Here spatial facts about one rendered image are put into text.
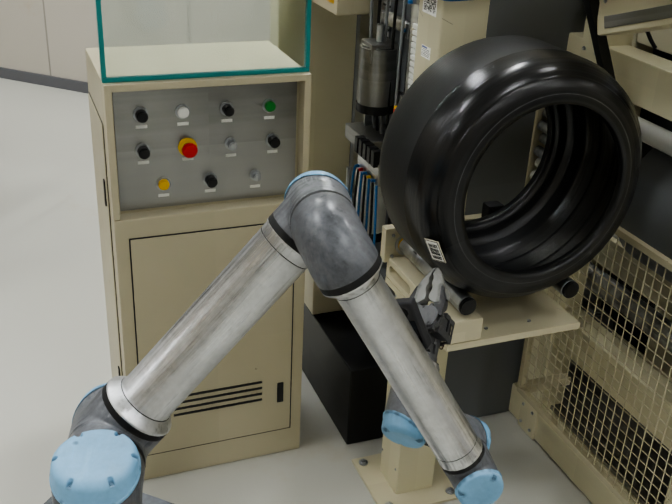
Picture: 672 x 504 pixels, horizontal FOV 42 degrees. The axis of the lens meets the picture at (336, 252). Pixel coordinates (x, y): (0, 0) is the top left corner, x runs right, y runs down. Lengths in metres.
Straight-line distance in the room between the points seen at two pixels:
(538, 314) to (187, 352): 0.98
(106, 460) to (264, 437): 1.39
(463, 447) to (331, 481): 1.29
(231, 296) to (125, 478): 0.35
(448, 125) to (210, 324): 0.64
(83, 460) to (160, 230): 1.01
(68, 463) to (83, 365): 1.90
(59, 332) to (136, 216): 1.33
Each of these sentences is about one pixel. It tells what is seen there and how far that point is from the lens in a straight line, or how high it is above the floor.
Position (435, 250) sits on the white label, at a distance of 1.90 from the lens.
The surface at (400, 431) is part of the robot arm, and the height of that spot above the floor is 0.84.
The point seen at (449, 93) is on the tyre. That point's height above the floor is 1.38.
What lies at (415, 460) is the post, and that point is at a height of 0.13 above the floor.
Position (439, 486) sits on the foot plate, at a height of 0.01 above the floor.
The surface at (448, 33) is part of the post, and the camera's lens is 2.18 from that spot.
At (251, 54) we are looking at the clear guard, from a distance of 2.37.
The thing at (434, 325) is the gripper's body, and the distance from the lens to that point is 1.81.
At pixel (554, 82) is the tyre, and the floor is 1.42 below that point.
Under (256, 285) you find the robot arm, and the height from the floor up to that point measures 1.15.
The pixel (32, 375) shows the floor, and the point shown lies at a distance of 3.45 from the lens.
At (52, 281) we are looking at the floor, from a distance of 4.07.
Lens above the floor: 1.89
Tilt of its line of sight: 26 degrees down
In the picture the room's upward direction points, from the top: 3 degrees clockwise
